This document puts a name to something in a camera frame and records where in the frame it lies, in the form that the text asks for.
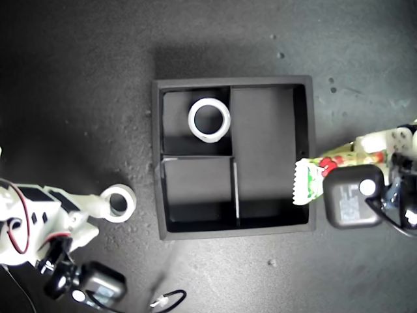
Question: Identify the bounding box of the gripper black camera bracket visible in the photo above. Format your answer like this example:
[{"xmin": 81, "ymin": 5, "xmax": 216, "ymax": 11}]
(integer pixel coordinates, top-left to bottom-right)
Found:
[
  {"xmin": 386, "ymin": 152, "xmax": 417, "ymax": 229},
  {"xmin": 44, "ymin": 236, "xmax": 82, "ymax": 299}
]

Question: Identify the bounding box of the green printed snack bar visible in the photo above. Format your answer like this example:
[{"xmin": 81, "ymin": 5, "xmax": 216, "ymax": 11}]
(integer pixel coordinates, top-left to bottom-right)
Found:
[{"xmin": 292, "ymin": 143, "xmax": 390, "ymax": 206}]

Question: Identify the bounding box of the black tray with wells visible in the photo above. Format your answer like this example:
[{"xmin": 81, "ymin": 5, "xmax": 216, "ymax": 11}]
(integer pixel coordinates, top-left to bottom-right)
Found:
[{"xmin": 151, "ymin": 74, "xmax": 317, "ymax": 241}]

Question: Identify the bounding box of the large white tape roll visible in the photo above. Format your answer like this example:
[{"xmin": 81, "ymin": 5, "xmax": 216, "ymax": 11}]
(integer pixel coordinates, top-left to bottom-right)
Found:
[{"xmin": 187, "ymin": 97, "xmax": 231, "ymax": 144}]

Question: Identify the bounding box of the small white tape roll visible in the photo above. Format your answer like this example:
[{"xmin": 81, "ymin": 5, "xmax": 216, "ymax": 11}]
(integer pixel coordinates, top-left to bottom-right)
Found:
[{"xmin": 100, "ymin": 184, "xmax": 137, "ymax": 224}]

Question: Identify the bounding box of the black camera cable white plug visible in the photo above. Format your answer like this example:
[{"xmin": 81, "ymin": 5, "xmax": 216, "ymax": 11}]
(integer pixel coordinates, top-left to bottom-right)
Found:
[{"xmin": 149, "ymin": 289, "xmax": 188, "ymax": 309}]

